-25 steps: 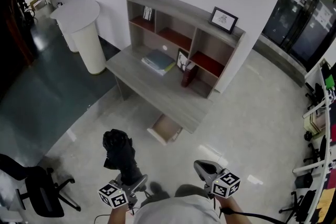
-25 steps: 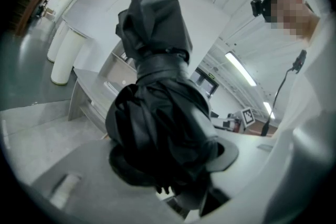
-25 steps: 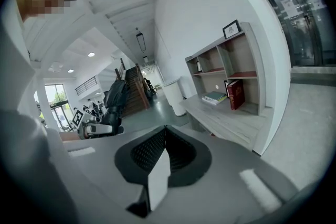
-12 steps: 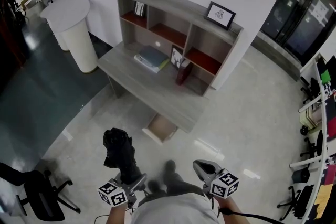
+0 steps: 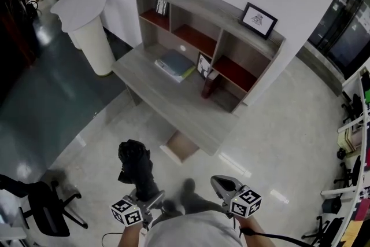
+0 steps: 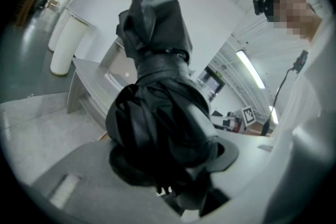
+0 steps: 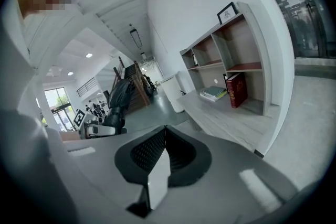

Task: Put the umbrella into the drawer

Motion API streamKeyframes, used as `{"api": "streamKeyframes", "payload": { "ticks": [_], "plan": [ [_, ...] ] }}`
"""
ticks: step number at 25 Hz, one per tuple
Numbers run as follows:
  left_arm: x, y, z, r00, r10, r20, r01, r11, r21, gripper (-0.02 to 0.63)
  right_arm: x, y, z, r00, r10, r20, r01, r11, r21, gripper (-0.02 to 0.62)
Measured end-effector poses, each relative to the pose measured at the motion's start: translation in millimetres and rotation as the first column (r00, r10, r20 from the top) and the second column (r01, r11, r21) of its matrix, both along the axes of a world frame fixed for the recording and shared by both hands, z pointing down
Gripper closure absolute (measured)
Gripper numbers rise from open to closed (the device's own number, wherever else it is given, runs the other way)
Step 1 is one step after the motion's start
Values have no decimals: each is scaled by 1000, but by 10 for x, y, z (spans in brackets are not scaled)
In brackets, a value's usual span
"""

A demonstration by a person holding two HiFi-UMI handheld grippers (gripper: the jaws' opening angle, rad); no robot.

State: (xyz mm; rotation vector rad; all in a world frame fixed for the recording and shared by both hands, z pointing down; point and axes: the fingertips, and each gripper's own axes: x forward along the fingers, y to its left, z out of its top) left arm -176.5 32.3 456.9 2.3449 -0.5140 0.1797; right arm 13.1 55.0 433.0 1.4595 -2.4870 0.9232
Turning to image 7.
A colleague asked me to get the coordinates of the grey wooden hutch shelf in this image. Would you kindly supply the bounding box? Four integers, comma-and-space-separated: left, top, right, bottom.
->
180, 1, 272, 116

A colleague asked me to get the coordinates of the teal book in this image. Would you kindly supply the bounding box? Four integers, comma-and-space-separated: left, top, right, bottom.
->
203, 86, 226, 98

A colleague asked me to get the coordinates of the black picture frame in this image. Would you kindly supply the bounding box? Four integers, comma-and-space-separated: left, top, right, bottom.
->
216, 2, 239, 25

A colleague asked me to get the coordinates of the person's light shirt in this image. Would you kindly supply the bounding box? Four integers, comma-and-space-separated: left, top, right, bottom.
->
0, 6, 79, 224

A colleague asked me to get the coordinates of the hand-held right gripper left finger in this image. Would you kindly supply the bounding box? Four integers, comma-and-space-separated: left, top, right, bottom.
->
62, 125, 166, 224

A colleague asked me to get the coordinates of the black framed glass door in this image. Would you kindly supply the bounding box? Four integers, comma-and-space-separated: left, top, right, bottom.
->
256, 0, 329, 60

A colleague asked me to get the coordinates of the white book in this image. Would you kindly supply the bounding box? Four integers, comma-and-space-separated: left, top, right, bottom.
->
199, 91, 221, 102

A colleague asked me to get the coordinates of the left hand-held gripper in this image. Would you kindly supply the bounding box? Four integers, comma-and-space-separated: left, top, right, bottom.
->
74, 110, 116, 139

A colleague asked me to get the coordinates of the dark wooden staircase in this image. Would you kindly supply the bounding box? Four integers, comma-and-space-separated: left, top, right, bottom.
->
112, 56, 152, 115

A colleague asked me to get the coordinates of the large window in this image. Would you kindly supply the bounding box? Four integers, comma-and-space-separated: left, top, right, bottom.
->
44, 87, 75, 132

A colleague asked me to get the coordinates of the person's left forearm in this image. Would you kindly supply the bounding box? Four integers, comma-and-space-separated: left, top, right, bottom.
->
59, 131, 81, 143

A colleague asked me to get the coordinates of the red hardcover book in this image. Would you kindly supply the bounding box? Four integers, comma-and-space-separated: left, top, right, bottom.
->
226, 72, 248, 109

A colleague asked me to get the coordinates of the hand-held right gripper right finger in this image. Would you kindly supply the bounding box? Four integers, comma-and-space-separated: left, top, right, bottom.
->
151, 125, 299, 224

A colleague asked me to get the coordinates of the balcony railing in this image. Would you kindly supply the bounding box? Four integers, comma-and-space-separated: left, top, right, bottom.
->
76, 77, 102, 99

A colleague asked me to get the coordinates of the black pendant ceiling lamp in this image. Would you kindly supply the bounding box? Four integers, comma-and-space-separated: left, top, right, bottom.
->
129, 28, 144, 49

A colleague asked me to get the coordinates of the grey wooden desk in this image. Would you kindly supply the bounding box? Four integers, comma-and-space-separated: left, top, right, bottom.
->
177, 89, 274, 159

